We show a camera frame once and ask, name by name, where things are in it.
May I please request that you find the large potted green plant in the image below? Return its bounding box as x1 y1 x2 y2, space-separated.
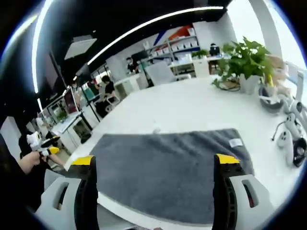
212 35 274 94

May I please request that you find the white cabinet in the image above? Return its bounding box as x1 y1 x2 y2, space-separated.
114 73 142 96

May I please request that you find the shelf of white bins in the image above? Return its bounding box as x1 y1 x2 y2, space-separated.
143 27 201 58

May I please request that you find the green board on stand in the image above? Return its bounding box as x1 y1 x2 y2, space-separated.
81 81 101 123

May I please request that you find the grey chair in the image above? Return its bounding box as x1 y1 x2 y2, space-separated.
44 167 77 190

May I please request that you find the white upright device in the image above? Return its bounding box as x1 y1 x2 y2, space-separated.
296 68 307 101

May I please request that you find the person's dark clothing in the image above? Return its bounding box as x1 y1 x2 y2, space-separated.
0 134 47 214

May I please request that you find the small green plant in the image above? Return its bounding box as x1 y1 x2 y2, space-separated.
191 49 210 59

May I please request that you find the ceiling light strip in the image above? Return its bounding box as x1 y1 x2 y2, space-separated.
32 0 55 94
87 6 225 65

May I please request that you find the person's left hand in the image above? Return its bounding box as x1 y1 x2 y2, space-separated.
20 150 42 174

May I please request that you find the brown box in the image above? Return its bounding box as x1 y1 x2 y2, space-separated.
267 54 292 94

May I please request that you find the grey towel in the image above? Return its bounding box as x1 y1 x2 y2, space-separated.
90 128 255 225

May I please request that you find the white laptop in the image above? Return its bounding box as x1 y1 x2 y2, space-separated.
59 87 83 134

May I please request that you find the white office desk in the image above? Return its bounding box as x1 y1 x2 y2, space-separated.
167 56 221 79

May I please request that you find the black monitor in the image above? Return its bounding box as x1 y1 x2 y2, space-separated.
131 50 149 62

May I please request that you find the ceiling vent panel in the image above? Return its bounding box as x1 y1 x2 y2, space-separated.
64 37 98 60

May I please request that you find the white hand controller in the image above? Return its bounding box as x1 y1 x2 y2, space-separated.
284 100 307 127
272 114 307 168

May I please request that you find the white headset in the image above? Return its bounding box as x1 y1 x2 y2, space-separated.
258 85 285 113

